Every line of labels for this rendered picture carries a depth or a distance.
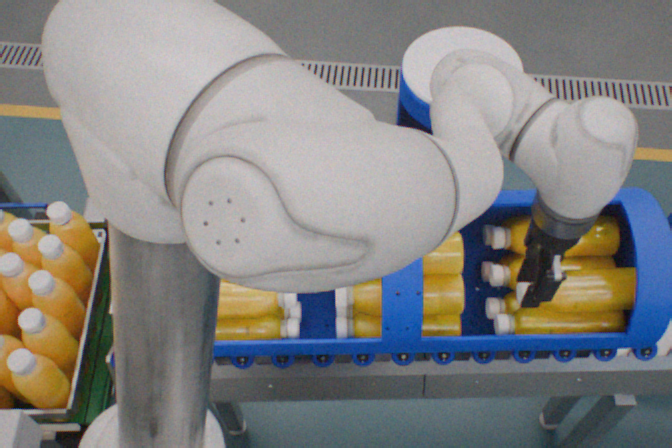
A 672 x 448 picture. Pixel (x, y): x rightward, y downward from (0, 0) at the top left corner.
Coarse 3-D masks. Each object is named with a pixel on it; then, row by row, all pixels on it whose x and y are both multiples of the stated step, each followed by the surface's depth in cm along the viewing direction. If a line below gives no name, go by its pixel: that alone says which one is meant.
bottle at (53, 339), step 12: (48, 324) 121; (60, 324) 123; (24, 336) 120; (36, 336) 119; (48, 336) 120; (60, 336) 122; (72, 336) 128; (36, 348) 120; (48, 348) 121; (60, 348) 123; (72, 348) 127; (60, 360) 125; (72, 360) 128; (72, 372) 131
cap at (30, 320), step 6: (24, 312) 118; (30, 312) 118; (36, 312) 118; (18, 318) 118; (24, 318) 118; (30, 318) 118; (36, 318) 118; (42, 318) 118; (24, 324) 117; (30, 324) 117; (36, 324) 117; (42, 324) 119; (30, 330) 117; (36, 330) 118
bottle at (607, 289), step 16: (576, 272) 118; (592, 272) 117; (608, 272) 117; (624, 272) 117; (560, 288) 116; (576, 288) 116; (592, 288) 116; (608, 288) 115; (624, 288) 115; (544, 304) 117; (560, 304) 116; (576, 304) 116; (592, 304) 116; (608, 304) 116; (624, 304) 116
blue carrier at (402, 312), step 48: (528, 192) 120; (624, 192) 118; (480, 240) 136; (624, 240) 128; (384, 288) 110; (480, 288) 137; (384, 336) 114; (432, 336) 115; (480, 336) 115; (528, 336) 115; (576, 336) 115; (624, 336) 115
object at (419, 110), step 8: (400, 72) 162; (400, 80) 163; (400, 88) 164; (408, 88) 159; (400, 96) 165; (408, 96) 159; (416, 96) 157; (400, 104) 169; (408, 104) 161; (416, 104) 158; (424, 104) 156; (400, 112) 171; (408, 112) 186; (416, 112) 160; (424, 112) 157; (400, 120) 174; (408, 120) 189; (416, 120) 192; (424, 120) 159; (416, 128) 195; (424, 128) 197
